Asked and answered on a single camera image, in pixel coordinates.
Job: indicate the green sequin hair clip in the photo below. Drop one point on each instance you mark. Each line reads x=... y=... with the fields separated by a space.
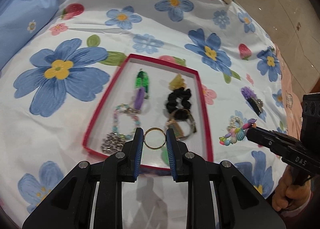
x=142 y=80

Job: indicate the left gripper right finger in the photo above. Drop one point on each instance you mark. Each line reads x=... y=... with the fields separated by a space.
x=176 y=151

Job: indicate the gold mesh band watch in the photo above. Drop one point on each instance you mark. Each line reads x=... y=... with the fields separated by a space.
x=182 y=123

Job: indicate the purple fluffy hair clip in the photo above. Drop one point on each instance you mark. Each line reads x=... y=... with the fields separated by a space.
x=252 y=100

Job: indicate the black scrunchie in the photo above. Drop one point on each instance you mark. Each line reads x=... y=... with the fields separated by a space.
x=178 y=104

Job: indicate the red jewelry box tray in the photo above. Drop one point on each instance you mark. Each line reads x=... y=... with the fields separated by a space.
x=121 y=90

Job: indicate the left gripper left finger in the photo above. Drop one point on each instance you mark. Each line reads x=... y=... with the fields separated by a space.
x=130 y=167

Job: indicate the yellow hair clip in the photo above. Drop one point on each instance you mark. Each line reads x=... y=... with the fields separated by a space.
x=177 y=82

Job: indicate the floral bed sheet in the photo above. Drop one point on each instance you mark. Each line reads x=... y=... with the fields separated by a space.
x=73 y=71

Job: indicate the person's right hand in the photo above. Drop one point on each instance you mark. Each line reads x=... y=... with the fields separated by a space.
x=288 y=198

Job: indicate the light blue floral pillow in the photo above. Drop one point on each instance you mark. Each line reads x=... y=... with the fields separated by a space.
x=20 y=21

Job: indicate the pink cloth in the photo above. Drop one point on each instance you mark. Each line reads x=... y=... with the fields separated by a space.
x=291 y=102

